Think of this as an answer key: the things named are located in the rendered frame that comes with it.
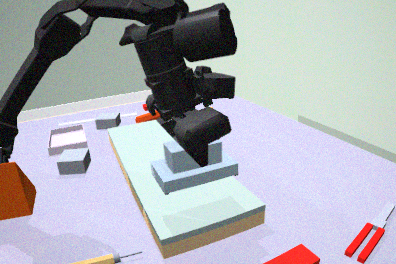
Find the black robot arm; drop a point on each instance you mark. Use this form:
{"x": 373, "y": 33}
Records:
{"x": 171, "y": 32}

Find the orange-handled awl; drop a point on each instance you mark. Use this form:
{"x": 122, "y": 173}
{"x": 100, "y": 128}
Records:
{"x": 146, "y": 118}

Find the yellow-handled awl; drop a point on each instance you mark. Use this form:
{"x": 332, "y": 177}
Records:
{"x": 107, "y": 259}

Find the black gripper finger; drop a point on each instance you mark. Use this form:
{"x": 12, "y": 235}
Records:
{"x": 200, "y": 156}
{"x": 168, "y": 126}

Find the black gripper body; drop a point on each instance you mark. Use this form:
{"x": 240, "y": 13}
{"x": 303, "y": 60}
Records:
{"x": 173, "y": 97}

